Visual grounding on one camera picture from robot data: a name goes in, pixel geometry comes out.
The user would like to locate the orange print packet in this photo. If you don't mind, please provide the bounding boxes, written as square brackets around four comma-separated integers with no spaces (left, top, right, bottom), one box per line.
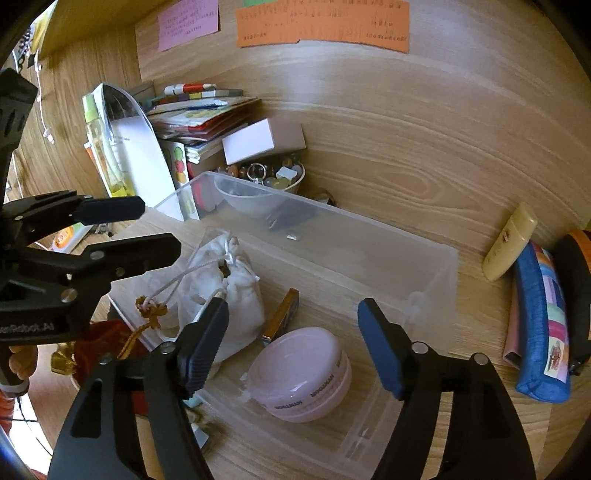
[47,223,93,254]

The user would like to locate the yellow liquid bottle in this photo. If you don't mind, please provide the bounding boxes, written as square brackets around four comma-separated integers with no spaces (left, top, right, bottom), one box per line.
[83,92,137,199]

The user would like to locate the pink paper note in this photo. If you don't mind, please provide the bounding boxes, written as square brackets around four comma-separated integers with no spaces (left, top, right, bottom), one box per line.
[157,0,220,52]

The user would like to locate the white drawstring pouch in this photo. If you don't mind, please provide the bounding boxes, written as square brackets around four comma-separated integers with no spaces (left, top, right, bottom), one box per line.
[178,233,266,377]

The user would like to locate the stack of colourful packets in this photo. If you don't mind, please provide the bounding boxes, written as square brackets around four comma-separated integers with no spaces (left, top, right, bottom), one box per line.
[148,83,262,163]

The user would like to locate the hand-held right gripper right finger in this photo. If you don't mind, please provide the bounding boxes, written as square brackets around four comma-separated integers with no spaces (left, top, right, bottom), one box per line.
[358,298,539,480]

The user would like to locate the small white cardboard box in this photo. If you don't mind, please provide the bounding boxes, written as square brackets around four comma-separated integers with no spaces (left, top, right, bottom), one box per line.
[222,117,308,166]

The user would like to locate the white bowl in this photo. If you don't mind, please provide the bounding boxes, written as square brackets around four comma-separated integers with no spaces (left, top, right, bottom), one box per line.
[215,161,305,217]

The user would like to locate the white paper sheets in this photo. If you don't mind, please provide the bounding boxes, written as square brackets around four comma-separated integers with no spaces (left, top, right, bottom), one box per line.
[99,83,185,222]

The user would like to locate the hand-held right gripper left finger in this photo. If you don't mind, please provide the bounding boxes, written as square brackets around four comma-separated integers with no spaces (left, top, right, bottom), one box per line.
[46,296,230,480]

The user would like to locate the blue patchwork pencil case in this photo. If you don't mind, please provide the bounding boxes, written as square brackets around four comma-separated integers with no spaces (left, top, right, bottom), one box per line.
[512,240,571,404]

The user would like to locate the wooden desktop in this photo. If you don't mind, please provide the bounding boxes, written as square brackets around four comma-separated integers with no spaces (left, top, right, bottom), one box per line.
[18,78,591,480]

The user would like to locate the cream squeeze tube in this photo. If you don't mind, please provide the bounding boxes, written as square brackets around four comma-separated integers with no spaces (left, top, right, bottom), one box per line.
[482,202,539,282]

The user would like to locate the pink round case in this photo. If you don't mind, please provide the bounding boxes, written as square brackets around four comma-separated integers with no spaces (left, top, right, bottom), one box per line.
[247,327,352,423]

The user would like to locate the pink flat case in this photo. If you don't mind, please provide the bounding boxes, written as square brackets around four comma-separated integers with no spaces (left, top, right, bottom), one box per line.
[503,295,525,367]

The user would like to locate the red fabric pouch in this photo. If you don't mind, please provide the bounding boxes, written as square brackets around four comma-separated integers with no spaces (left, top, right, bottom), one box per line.
[74,320,153,411]

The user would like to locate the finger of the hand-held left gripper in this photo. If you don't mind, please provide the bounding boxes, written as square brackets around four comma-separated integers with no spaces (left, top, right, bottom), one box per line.
[0,233,182,320]
[0,190,146,250]

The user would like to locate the orange paper note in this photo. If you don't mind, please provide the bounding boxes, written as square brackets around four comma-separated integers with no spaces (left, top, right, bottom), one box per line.
[235,0,411,54]

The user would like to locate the white fruit print box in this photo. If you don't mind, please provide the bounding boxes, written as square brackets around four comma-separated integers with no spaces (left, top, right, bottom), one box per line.
[161,138,200,221]

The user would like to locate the clear plastic storage box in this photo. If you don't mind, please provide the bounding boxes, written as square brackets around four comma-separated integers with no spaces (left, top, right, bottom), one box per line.
[108,171,460,472]

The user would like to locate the person's left hand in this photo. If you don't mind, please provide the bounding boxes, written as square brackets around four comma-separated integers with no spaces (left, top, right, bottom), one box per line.
[7,344,40,386]

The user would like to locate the person's left forearm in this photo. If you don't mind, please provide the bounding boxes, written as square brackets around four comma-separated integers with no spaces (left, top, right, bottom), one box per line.
[0,387,23,428]

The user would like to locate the gold cord with yellow beads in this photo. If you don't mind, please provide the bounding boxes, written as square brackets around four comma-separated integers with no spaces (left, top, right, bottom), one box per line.
[50,295,169,376]

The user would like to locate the white cable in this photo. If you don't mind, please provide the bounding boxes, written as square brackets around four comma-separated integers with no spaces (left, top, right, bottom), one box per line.
[34,60,57,145]

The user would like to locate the black orange round case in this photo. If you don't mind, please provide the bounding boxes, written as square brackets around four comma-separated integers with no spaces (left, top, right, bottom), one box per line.
[551,228,591,377]

